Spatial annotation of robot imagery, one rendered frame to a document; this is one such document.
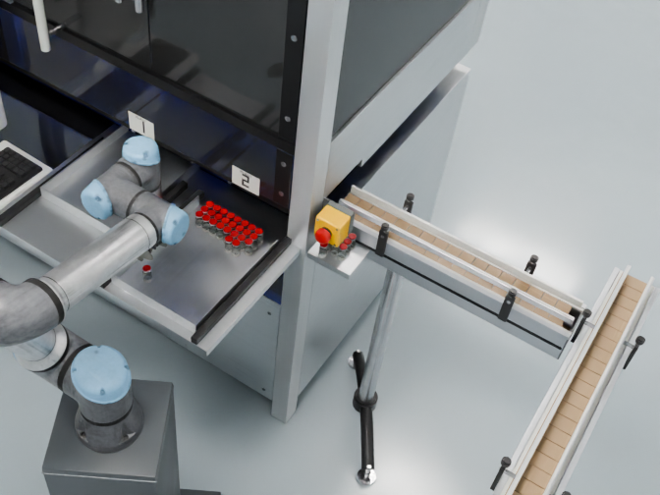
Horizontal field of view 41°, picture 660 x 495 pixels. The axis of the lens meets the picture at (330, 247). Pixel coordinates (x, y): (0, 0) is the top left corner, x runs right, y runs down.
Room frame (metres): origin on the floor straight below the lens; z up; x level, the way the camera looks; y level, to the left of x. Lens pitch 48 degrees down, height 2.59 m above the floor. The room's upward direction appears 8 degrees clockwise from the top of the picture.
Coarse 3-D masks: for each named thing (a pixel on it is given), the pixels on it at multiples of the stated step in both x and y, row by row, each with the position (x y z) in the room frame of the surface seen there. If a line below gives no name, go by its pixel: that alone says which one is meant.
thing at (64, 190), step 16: (128, 128) 1.87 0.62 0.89; (96, 144) 1.76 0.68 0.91; (112, 144) 1.80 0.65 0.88; (80, 160) 1.69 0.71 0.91; (96, 160) 1.73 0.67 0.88; (112, 160) 1.74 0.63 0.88; (160, 160) 1.76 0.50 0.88; (176, 160) 1.77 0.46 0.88; (64, 176) 1.64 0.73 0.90; (80, 176) 1.66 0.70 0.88; (96, 176) 1.67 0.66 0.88; (176, 176) 1.71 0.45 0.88; (48, 192) 1.55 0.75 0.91; (64, 192) 1.59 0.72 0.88; (80, 192) 1.60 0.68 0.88; (64, 208) 1.53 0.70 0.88; (80, 208) 1.54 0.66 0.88; (96, 224) 1.48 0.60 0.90; (112, 224) 1.50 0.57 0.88
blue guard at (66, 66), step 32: (0, 32) 1.96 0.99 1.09; (32, 32) 1.90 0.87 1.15; (32, 64) 1.91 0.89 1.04; (64, 64) 1.86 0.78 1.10; (96, 64) 1.80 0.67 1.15; (96, 96) 1.81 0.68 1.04; (128, 96) 1.76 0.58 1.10; (160, 96) 1.71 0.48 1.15; (160, 128) 1.71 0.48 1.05; (192, 128) 1.67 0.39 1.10; (224, 128) 1.63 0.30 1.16; (224, 160) 1.62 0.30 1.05; (256, 160) 1.58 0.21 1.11
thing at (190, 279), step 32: (192, 224) 1.54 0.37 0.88; (160, 256) 1.42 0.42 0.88; (192, 256) 1.43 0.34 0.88; (224, 256) 1.45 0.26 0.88; (256, 256) 1.47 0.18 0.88; (128, 288) 1.29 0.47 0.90; (160, 288) 1.32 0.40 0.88; (192, 288) 1.33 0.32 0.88; (224, 288) 1.35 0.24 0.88; (192, 320) 1.24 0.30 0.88
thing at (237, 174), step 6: (234, 168) 1.61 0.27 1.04; (234, 174) 1.61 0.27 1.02; (240, 174) 1.60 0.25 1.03; (246, 174) 1.59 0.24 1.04; (234, 180) 1.61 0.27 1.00; (240, 180) 1.60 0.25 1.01; (246, 180) 1.59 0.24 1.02; (252, 180) 1.58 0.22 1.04; (258, 180) 1.58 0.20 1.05; (240, 186) 1.60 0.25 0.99; (252, 186) 1.58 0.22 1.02; (258, 186) 1.58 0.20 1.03; (252, 192) 1.58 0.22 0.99; (258, 192) 1.58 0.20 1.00
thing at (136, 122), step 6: (132, 114) 1.75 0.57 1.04; (132, 120) 1.76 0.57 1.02; (138, 120) 1.74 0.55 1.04; (144, 120) 1.74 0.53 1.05; (132, 126) 1.76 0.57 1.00; (138, 126) 1.75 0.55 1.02; (144, 126) 1.74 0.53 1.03; (150, 126) 1.73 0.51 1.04; (138, 132) 1.75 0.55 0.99; (150, 132) 1.73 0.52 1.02
